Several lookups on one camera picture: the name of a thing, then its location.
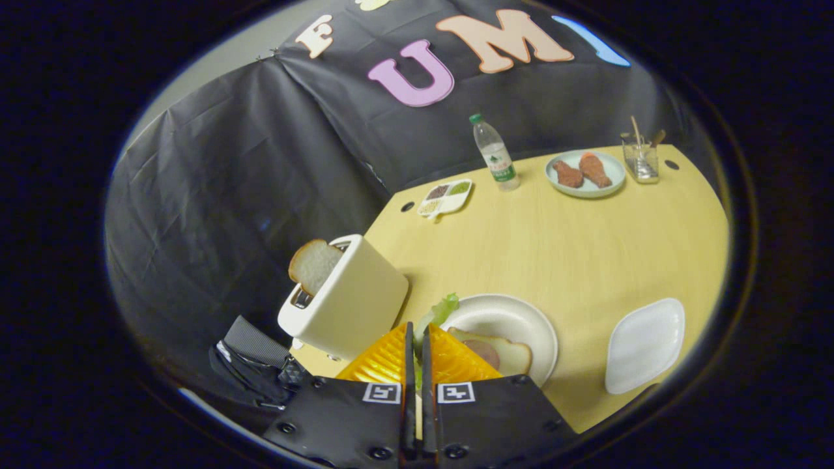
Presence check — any brown meat piece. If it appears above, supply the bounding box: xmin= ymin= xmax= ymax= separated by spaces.
xmin=553 ymin=160 xmax=585 ymax=190
xmin=579 ymin=152 xmax=614 ymax=190

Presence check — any white square plate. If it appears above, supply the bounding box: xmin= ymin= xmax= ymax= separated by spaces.
xmin=605 ymin=298 xmax=686 ymax=395

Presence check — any bread slice with ham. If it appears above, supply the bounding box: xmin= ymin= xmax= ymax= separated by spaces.
xmin=448 ymin=327 xmax=534 ymax=377

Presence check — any white divided condiment dish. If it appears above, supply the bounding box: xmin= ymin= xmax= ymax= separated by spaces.
xmin=417 ymin=178 xmax=474 ymax=221

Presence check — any round beige plate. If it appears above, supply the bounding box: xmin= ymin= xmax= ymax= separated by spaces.
xmin=427 ymin=293 xmax=560 ymax=388

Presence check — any white bread slice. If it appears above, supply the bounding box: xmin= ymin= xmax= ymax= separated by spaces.
xmin=289 ymin=238 xmax=347 ymax=298

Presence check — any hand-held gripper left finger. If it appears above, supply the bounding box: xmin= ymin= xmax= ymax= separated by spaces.
xmin=264 ymin=322 xmax=418 ymax=469

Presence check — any white toaster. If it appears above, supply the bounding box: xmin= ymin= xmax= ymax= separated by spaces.
xmin=278 ymin=234 xmax=410 ymax=362

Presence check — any green lettuce leaf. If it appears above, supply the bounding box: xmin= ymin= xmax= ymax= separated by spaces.
xmin=413 ymin=292 xmax=461 ymax=391

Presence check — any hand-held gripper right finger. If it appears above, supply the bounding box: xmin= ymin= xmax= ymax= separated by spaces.
xmin=420 ymin=324 xmax=578 ymax=469

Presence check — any clear glass holder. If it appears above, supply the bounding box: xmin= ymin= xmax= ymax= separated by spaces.
xmin=620 ymin=133 xmax=660 ymax=184

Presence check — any pale blue plate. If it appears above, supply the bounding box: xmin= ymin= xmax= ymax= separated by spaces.
xmin=545 ymin=149 xmax=627 ymax=199

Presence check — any clear plastic water bottle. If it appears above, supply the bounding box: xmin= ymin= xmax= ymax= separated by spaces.
xmin=469 ymin=113 xmax=521 ymax=192

